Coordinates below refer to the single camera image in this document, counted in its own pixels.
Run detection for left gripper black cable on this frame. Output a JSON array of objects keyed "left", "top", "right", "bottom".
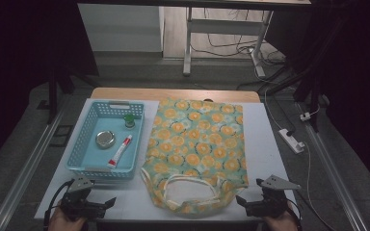
[{"left": 42, "top": 180, "right": 75, "bottom": 231}]

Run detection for black plug with cable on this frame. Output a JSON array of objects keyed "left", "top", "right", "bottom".
[{"left": 269, "top": 92, "right": 298, "bottom": 138}]

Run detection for red and white tube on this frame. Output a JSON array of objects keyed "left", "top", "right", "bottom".
[{"left": 107, "top": 134, "right": 134, "bottom": 169}]

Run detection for round metal tin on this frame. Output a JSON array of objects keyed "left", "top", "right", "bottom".
[{"left": 94, "top": 130, "right": 117, "bottom": 149}]

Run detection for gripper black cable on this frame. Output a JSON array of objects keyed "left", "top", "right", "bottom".
[
  {"left": 42, "top": 180, "right": 75, "bottom": 231},
  {"left": 285, "top": 199, "right": 304, "bottom": 231}
]

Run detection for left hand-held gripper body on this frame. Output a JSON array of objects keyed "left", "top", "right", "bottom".
[{"left": 59, "top": 177, "right": 107, "bottom": 221}]

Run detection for white table mat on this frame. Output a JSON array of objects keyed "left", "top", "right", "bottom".
[{"left": 34, "top": 98, "right": 303, "bottom": 222}]

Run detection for blue plastic basket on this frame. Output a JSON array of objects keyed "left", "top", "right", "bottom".
[{"left": 66, "top": 99, "right": 146, "bottom": 181}]

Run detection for white panel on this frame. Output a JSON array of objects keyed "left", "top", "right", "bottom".
[{"left": 77, "top": 3, "right": 165, "bottom": 53}]

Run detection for aluminium floor rail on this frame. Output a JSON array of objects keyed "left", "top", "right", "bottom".
[
  {"left": 0, "top": 105, "right": 66, "bottom": 231},
  {"left": 297, "top": 102, "right": 370, "bottom": 231}
]

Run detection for person's left hand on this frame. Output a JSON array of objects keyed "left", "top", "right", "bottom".
[{"left": 47, "top": 206, "right": 89, "bottom": 231}]

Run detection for white-legged desk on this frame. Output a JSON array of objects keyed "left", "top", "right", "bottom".
[{"left": 76, "top": 0, "right": 312, "bottom": 78}]

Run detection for small green-capped bottle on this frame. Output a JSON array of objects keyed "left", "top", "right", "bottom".
[{"left": 123, "top": 114, "right": 136, "bottom": 129}]

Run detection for black floor plate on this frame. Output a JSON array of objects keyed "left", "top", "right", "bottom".
[{"left": 49, "top": 124, "right": 75, "bottom": 148}]

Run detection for white power strip cord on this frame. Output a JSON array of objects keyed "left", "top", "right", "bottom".
[{"left": 302, "top": 142, "right": 330, "bottom": 231}]

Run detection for black floor cables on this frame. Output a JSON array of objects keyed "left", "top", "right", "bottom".
[{"left": 191, "top": 8, "right": 285, "bottom": 65}]

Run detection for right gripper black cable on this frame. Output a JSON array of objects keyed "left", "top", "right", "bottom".
[{"left": 285, "top": 199, "right": 304, "bottom": 231}]

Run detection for person's right hand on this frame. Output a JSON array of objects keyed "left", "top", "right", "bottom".
[{"left": 263, "top": 204, "right": 300, "bottom": 231}]

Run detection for black metal stand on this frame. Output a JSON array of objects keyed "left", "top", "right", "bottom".
[{"left": 46, "top": 64, "right": 99, "bottom": 125}]

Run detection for white power strip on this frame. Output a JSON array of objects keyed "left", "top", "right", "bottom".
[{"left": 277, "top": 128, "right": 306, "bottom": 155}]

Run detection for orange-print cloth tote bag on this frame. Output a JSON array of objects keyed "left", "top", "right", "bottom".
[{"left": 140, "top": 97, "right": 250, "bottom": 217}]

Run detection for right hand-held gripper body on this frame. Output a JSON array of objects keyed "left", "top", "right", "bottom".
[{"left": 246, "top": 174, "right": 303, "bottom": 219}]

